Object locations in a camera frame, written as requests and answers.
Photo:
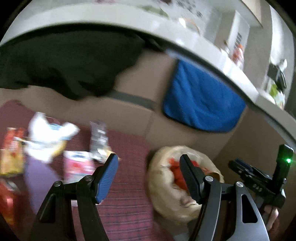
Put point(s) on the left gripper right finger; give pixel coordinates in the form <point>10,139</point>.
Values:
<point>242,220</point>

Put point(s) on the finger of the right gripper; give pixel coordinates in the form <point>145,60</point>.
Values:
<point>254,179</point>

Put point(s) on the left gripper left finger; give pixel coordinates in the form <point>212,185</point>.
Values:
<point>54,220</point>

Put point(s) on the red paper cup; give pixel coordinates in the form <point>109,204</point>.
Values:
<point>10,198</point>

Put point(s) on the pink tissue pack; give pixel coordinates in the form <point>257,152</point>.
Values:
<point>77,164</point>

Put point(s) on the yellow snack bag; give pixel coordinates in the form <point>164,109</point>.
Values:
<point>12,157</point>

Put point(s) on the white tissue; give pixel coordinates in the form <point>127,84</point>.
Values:
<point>46,139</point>

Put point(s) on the silver foil wrapper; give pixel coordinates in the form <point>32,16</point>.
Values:
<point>99,145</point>

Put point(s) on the trash bin with yellow bag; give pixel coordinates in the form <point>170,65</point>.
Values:
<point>168,191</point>

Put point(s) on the person right hand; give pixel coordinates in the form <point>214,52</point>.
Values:
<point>272,216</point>

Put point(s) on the plaid red tablecloth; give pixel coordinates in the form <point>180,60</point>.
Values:
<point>126,213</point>

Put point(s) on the blue towel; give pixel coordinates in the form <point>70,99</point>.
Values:
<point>198,99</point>

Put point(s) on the black utensil rack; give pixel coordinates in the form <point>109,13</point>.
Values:
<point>276,73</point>

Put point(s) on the red drink bottle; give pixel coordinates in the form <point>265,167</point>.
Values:
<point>238,57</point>

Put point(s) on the grey countertop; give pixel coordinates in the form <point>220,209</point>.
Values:
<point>175,38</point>

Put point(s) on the black cloth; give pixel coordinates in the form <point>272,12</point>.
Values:
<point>76,64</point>

